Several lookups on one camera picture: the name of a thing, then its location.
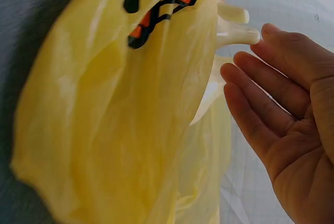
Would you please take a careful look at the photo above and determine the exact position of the person's right hand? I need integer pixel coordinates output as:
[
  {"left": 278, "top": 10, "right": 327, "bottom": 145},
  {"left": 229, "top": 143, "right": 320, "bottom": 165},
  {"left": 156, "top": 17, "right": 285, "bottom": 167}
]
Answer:
[{"left": 220, "top": 22, "right": 334, "bottom": 224}]

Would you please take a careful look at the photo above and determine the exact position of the yellow printed plastic bag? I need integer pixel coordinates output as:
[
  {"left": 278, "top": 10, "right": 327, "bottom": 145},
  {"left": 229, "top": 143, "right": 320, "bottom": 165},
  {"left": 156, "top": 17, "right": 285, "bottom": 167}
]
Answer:
[{"left": 10, "top": 0, "right": 261, "bottom": 224}]

